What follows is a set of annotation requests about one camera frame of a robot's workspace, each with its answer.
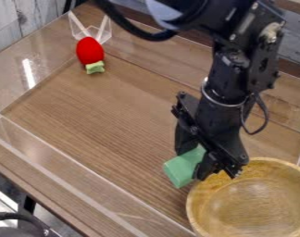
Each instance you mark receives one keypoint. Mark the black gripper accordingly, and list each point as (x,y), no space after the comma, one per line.
(209,125)

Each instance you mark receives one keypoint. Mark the clear acrylic corner bracket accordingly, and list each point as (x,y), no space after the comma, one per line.
(101,32)

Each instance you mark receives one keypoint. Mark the green foam block stick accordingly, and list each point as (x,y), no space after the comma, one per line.
(180,167)

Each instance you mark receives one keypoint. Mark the red plush strawberry toy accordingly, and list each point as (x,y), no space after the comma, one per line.
(90,54)

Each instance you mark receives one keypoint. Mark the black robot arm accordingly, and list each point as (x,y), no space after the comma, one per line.
(245,28)

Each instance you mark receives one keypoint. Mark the brown wooden bowl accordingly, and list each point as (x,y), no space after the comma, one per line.
(254,206)

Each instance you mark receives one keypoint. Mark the clear acrylic tray wall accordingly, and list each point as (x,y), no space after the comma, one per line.
(94,205)

